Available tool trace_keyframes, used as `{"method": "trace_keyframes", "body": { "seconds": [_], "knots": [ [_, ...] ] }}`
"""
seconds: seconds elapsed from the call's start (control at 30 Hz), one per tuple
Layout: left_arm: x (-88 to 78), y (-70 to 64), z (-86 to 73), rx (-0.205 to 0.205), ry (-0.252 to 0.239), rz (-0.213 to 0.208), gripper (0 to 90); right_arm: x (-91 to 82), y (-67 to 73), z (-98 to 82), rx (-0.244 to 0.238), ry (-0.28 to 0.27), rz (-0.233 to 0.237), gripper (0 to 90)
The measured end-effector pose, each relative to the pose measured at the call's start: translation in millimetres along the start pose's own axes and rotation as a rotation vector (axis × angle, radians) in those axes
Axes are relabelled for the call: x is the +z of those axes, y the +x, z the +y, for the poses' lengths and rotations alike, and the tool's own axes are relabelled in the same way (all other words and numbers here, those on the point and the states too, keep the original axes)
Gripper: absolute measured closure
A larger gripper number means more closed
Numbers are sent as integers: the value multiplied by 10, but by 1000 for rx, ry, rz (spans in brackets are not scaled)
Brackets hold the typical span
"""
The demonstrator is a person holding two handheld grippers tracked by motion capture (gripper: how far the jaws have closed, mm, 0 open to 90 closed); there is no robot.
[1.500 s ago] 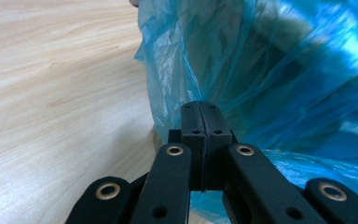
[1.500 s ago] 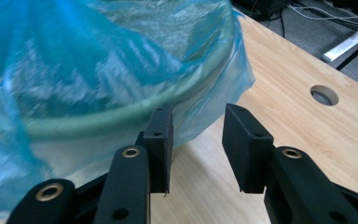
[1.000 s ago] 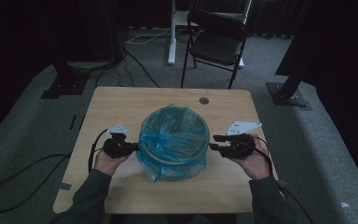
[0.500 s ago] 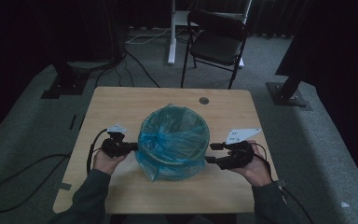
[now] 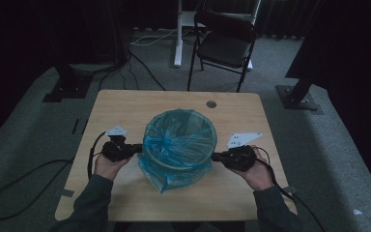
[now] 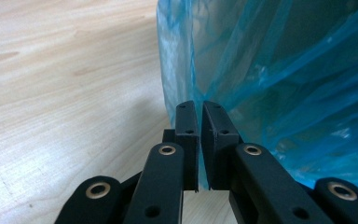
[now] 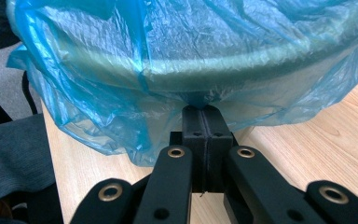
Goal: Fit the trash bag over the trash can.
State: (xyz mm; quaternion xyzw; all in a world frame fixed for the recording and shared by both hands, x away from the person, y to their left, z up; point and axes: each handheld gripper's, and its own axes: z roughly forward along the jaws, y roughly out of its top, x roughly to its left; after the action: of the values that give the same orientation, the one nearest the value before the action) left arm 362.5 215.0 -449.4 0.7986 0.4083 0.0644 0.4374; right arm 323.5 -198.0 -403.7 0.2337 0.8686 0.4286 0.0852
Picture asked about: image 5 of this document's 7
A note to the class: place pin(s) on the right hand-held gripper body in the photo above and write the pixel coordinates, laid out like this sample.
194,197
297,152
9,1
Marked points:
240,159

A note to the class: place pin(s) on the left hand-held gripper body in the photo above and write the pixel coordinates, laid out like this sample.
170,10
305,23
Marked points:
116,151

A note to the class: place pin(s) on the blue plastic trash bag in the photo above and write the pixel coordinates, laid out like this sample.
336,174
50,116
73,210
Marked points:
174,145

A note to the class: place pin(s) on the person's left hand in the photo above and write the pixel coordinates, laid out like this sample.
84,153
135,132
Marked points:
108,167

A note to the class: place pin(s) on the person's right hand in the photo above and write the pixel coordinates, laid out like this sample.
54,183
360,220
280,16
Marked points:
259,175

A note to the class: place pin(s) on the black tape strip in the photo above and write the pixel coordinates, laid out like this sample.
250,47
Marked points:
75,126

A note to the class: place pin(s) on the grey table grommet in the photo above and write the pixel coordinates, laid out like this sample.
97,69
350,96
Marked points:
211,104

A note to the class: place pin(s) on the grey tape piece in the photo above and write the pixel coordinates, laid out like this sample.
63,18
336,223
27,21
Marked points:
290,189
67,193

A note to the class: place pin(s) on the black stand with square base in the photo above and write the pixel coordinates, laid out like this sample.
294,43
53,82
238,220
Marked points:
69,88

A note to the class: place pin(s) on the black stand with bolted base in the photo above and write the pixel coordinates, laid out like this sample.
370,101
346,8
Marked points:
294,100

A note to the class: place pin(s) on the black folding chair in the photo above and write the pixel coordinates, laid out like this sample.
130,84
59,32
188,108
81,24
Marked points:
223,48

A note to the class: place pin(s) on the white paper scrap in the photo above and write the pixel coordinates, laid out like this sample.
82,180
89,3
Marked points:
357,212

